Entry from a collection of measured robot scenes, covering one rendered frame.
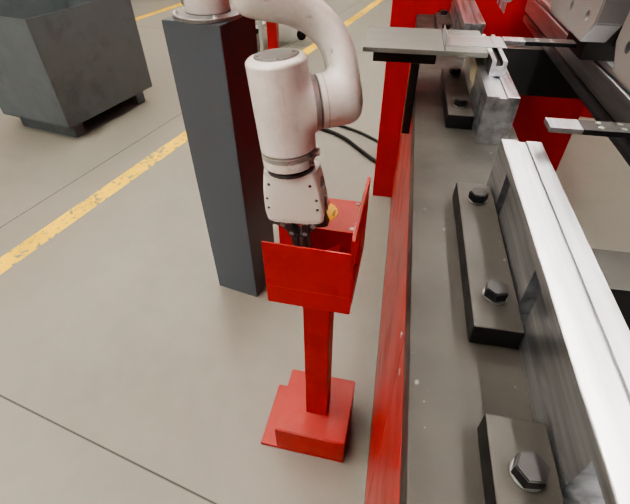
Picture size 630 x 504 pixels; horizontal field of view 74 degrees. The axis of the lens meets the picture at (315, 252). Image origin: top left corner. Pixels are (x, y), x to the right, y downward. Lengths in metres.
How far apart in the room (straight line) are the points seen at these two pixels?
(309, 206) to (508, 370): 0.37
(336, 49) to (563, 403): 0.48
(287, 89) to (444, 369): 0.39
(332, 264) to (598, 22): 0.47
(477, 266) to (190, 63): 0.98
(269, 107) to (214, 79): 0.69
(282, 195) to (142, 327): 1.17
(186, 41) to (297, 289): 0.77
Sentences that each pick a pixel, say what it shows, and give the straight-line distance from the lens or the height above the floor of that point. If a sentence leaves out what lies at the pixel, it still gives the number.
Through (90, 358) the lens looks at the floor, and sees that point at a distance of 1.73.
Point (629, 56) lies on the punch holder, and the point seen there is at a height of 1.18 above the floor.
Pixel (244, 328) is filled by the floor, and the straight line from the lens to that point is 1.64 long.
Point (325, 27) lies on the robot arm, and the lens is 0.62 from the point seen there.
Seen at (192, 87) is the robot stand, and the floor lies 0.83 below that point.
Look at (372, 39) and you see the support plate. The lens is 1.07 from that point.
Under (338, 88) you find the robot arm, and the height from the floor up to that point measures 1.06.
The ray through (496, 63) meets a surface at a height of 1.00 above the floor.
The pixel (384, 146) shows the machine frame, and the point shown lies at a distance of 2.15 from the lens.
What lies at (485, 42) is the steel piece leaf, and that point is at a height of 1.00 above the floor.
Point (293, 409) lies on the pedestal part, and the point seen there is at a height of 0.12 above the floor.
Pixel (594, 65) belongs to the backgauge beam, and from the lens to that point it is 1.18.
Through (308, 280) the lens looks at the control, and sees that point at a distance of 0.75.
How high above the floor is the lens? 1.27
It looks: 41 degrees down
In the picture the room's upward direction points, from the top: straight up
